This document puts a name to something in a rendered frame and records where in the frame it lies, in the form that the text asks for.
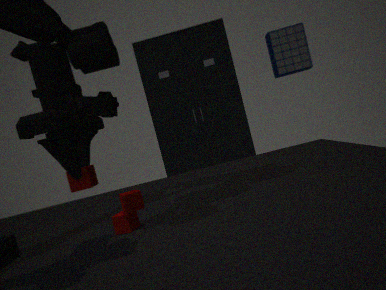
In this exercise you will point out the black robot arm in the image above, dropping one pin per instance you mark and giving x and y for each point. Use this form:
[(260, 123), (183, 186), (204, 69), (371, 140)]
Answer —
[(89, 48)]

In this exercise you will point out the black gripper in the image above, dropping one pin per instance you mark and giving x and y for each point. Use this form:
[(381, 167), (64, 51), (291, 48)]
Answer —
[(67, 140)]

